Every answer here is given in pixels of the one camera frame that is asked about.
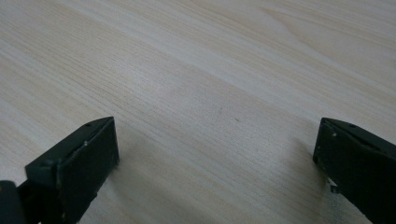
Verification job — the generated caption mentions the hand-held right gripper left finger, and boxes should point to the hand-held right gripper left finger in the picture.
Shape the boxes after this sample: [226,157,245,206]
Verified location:
[24,116,120,224]

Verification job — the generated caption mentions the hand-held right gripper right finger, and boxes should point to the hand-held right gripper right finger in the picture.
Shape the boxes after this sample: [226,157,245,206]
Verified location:
[312,117,396,224]

